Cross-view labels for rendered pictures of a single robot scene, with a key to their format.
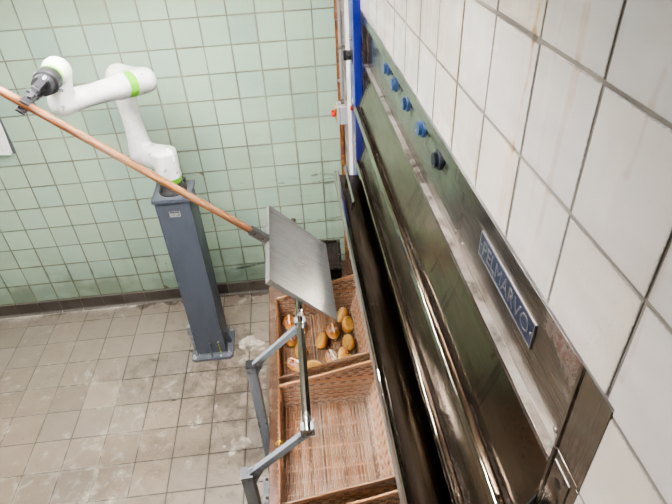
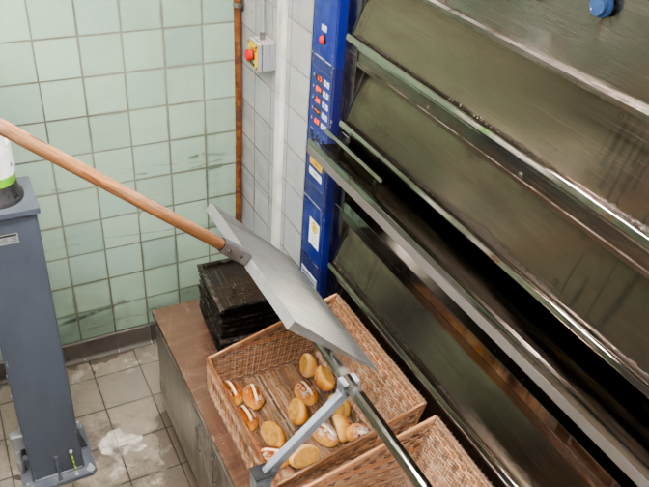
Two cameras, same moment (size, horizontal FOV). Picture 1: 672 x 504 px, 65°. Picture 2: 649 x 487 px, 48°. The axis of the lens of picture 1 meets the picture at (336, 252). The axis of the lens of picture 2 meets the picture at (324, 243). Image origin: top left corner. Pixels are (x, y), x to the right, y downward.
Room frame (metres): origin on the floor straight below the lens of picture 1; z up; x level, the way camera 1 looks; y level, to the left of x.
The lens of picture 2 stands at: (0.40, 0.76, 2.39)
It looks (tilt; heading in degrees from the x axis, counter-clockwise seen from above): 34 degrees down; 335
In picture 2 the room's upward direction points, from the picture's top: 4 degrees clockwise
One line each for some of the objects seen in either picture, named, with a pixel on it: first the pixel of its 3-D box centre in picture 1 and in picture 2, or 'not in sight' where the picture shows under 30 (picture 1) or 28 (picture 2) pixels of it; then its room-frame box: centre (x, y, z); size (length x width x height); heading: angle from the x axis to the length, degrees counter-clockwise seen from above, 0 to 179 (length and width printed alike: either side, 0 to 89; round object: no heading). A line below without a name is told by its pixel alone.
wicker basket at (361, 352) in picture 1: (324, 331); (308, 395); (1.86, 0.08, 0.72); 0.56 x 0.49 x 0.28; 4
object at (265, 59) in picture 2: (342, 112); (261, 53); (2.80, -0.08, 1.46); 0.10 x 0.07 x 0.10; 4
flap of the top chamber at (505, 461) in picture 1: (411, 195); (602, 150); (1.31, -0.23, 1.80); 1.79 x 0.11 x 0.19; 4
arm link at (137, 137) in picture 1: (133, 117); not in sight; (2.58, 0.98, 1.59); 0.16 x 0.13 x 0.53; 58
